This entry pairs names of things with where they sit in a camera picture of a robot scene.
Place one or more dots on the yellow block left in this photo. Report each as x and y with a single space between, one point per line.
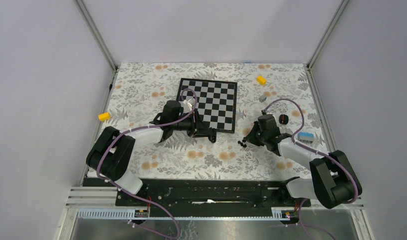
104 116

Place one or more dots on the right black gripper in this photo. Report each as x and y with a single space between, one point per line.
250 137

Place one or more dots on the yellow block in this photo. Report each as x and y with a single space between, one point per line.
261 80
104 116

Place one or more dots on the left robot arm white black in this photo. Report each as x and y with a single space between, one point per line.
111 153

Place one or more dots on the floral patterned table mat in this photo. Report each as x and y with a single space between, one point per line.
141 90

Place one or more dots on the blue grey lego block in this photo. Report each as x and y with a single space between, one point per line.
306 136

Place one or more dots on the small grey block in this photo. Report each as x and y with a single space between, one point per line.
262 98

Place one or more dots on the black earbud pair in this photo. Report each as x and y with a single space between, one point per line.
242 144

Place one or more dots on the black earbud charging case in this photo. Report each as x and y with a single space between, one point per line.
283 119

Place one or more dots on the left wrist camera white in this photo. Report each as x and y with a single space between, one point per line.
187 105

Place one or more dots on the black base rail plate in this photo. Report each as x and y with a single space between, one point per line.
203 198

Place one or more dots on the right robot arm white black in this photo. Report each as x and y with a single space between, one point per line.
333 181

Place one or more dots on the black white checkerboard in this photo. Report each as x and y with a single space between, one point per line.
211 102

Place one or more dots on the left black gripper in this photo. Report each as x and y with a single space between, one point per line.
198 128

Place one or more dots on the yellow block right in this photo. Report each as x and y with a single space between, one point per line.
261 80

